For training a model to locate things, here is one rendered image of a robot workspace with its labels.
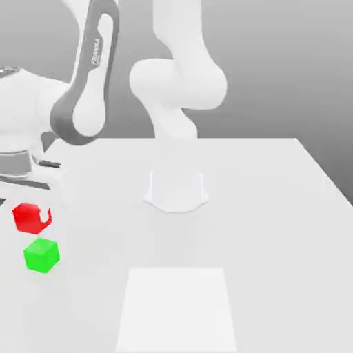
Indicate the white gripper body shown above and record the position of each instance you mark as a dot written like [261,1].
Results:
[33,194]

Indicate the small red cube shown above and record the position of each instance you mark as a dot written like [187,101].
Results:
[26,218]

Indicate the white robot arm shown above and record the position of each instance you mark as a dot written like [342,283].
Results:
[176,82]

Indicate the small green cube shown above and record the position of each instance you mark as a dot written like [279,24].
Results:
[41,255]

